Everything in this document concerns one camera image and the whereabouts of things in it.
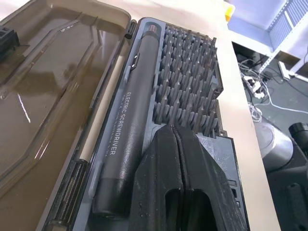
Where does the grey screwdriver bit case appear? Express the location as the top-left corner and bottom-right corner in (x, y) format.
(48, 16), (251, 231)

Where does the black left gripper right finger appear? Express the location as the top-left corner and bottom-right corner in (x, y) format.
(173, 125), (249, 231)

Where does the white power strip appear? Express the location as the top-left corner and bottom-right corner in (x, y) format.
(241, 75), (266, 100)

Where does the set of steel screwdriver bits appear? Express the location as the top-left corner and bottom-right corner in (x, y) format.
(153, 25), (225, 141)

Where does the smoky transparent case lid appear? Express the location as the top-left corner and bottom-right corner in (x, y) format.
(0, 6), (132, 231)

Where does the small black block item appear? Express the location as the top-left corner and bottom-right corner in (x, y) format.
(0, 26), (21, 62)

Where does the yellow object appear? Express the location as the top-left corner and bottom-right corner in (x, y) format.
(224, 4), (235, 23)

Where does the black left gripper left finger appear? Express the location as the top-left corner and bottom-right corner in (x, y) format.
(131, 124), (186, 231)

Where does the silver robot body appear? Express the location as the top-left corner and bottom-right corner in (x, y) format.
(256, 119), (298, 169)

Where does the black robot body part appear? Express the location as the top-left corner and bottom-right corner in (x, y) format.
(270, 121), (308, 231)

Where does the white metal shelf rack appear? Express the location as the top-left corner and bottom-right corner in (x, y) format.
(264, 0), (308, 78)

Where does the dark grey electric screwdriver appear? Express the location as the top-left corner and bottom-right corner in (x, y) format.
(92, 23), (160, 217)

